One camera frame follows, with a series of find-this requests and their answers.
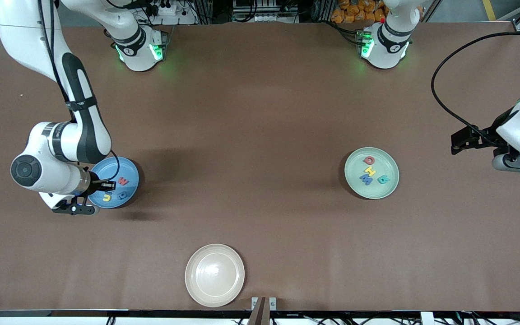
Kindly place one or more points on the red foam letter Q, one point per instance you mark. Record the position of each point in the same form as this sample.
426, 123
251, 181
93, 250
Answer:
365, 161

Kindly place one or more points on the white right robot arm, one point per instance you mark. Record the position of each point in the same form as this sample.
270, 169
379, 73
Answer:
20, 36

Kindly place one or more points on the long white power strip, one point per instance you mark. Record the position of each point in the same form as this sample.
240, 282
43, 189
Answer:
269, 18

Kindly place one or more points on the beige round plate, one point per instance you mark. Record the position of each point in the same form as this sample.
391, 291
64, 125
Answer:
215, 275

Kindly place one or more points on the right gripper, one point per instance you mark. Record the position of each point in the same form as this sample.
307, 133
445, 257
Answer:
95, 183

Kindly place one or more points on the yellow foam letter u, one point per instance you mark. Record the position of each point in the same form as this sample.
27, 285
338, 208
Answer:
107, 200

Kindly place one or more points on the white power strip with plugs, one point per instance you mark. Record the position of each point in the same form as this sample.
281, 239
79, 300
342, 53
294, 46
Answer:
183, 19

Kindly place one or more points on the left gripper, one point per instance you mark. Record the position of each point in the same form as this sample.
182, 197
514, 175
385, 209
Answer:
487, 134

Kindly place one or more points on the teal foam letter R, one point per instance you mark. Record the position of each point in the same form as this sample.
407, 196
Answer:
381, 178

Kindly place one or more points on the blue foam letter a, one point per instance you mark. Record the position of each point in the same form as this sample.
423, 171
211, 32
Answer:
119, 196

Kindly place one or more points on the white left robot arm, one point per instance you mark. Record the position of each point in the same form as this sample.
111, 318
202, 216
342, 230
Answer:
384, 56

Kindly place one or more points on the dark brown post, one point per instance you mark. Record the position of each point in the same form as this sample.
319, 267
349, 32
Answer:
260, 316

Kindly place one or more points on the blue round plate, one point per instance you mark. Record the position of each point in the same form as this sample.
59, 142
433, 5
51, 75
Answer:
124, 167

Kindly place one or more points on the red foam letter w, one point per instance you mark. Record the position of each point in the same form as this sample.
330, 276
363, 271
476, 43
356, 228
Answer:
124, 181

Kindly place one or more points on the green round plate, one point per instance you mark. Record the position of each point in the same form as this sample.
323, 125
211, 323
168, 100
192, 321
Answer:
386, 162

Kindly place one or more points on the yellow foam letter H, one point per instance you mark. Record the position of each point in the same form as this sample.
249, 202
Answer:
369, 171

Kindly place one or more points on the orange objects pile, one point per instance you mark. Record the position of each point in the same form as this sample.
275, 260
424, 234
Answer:
350, 13

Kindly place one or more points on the grey metal bracket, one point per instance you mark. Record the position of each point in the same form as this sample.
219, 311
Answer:
272, 301

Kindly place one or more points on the brown table cover sheet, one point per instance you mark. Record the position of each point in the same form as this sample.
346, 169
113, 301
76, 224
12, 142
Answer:
377, 253

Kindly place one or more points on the blue foam letter M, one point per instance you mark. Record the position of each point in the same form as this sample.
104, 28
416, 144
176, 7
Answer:
365, 180

